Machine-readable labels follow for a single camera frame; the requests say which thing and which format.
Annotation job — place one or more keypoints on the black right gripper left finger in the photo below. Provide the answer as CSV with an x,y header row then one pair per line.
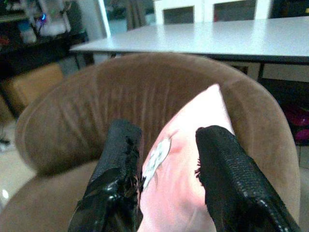
x,y
113,166

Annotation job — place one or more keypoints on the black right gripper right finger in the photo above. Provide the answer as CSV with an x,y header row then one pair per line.
x,y
231,174

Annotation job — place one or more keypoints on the pink printed pillow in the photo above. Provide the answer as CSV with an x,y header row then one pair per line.
x,y
178,174

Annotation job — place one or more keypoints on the brown round armchair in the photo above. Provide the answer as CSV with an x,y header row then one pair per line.
x,y
79,116

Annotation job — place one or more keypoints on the magenta object under table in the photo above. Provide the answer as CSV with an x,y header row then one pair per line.
x,y
299,125

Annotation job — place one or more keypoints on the tan leather stool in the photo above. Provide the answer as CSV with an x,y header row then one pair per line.
x,y
31,83

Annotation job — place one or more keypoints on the white dining table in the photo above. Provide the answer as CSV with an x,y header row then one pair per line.
x,y
205,36

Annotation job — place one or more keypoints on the dark shelf unit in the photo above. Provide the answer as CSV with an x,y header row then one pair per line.
x,y
31,48

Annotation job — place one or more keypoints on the white dining chair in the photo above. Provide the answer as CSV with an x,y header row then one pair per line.
x,y
178,10
234,9

